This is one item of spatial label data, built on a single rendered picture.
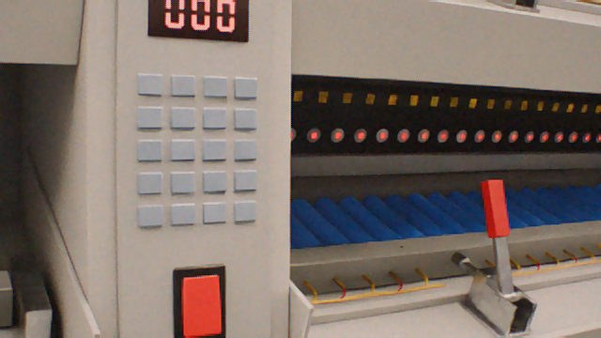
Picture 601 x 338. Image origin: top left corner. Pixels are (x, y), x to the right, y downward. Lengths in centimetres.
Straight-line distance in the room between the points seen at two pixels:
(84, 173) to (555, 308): 33
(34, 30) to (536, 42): 28
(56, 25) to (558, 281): 38
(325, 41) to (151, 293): 15
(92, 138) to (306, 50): 11
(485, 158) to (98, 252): 41
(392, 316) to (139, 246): 18
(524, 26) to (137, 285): 26
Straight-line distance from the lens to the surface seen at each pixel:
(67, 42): 31
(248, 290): 33
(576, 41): 47
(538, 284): 52
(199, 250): 31
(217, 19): 32
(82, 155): 31
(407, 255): 46
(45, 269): 39
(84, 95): 30
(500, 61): 43
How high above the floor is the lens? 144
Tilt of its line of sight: 3 degrees down
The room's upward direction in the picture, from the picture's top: 1 degrees clockwise
